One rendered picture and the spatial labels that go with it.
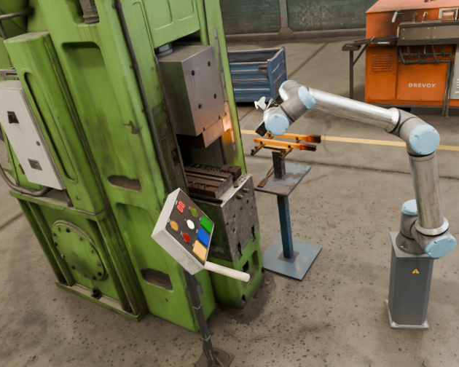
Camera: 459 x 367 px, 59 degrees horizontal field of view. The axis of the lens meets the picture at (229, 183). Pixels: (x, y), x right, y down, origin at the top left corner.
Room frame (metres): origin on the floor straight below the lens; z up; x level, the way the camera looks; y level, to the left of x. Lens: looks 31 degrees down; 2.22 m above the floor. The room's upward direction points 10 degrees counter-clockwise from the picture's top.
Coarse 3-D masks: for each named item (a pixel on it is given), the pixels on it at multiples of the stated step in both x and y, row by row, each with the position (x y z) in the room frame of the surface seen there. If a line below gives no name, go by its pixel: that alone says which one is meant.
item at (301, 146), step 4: (256, 140) 2.53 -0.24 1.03; (260, 140) 2.51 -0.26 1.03; (264, 140) 2.49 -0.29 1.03; (268, 140) 2.48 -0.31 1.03; (272, 140) 2.47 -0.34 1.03; (272, 144) 2.45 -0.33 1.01; (276, 144) 2.43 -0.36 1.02; (280, 144) 2.41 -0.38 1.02; (284, 144) 2.39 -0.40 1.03; (288, 144) 2.37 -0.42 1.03; (292, 144) 2.36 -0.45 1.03; (296, 144) 2.35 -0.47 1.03; (300, 144) 2.32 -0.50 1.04; (304, 144) 2.32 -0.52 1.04; (308, 144) 2.31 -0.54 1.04; (296, 148) 2.34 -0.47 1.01; (300, 148) 2.31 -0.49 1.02; (304, 148) 2.31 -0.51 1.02; (308, 148) 2.29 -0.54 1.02; (312, 148) 2.27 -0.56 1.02
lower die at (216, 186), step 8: (184, 168) 2.38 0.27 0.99; (192, 168) 2.36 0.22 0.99; (200, 168) 2.33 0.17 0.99; (192, 176) 2.25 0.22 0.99; (200, 176) 2.21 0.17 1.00; (224, 176) 2.16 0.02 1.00; (200, 184) 2.15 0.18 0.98; (208, 184) 2.12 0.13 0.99; (216, 184) 2.10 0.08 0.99; (224, 184) 2.12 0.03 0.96; (192, 192) 2.14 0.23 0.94; (200, 192) 2.10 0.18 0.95; (208, 192) 2.06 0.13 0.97; (216, 192) 2.05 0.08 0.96
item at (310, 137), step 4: (276, 136) 2.56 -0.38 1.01; (280, 136) 2.54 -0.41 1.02; (284, 136) 2.52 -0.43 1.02; (288, 136) 2.51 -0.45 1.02; (292, 136) 2.48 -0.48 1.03; (296, 136) 2.47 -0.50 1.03; (300, 136) 2.45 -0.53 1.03; (304, 136) 2.44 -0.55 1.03; (308, 136) 2.41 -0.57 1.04; (312, 136) 2.40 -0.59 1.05; (316, 136) 2.39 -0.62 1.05; (320, 136) 2.38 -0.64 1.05; (308, 140) 2.42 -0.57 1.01; (312, 140) 2.41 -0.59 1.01; (316, 140) 2.39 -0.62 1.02; (320, 140) 2.37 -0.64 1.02
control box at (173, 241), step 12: (180, 192) 1.75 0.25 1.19; (168, 204) 1.67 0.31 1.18; (192, 204) 1.75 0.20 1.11; (168, 216) 1.54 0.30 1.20; (180, 216) 1.59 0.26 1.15; (192, 216) 1.66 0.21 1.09; (156, 228) 1.50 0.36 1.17; (168, 228) 1.47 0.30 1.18; (180, 228) 1.53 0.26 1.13; (156, 240) 1.45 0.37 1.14; (168, 240) 1.44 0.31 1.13; (180, 240) 1.46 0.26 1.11; (192, 240) 1.52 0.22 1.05; (168, 252) 1.45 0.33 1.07; (180, 252) 1.44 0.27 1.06; (192, 252) 1.45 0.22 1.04; (192, 264) 1.43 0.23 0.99; (204, 264) 1.44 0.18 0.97
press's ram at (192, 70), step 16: (176, 48) 2.32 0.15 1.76; (192, 48) 2.24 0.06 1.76; (208, 48) 2.19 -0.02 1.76; (160, 64) 2.07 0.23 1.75; (176, 64) 2.01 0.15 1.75; (192, 64) 2.06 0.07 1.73; (208, 64) 2.18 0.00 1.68; (176, 80) 2.03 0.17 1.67; (192, 80) 2.04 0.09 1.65; (208, 80) 2.15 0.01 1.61; (176, 96) 2.04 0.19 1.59; (192, 96) 2.02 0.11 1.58; (208, 96) 2.13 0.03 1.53; (176, 112) 2.06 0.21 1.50; (192, 112) 2.00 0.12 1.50; (208, 112) 2.11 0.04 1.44; (224, 112) 2.23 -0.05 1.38; (176, 128) 2.07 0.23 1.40; (192, 128) 2.01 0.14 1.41
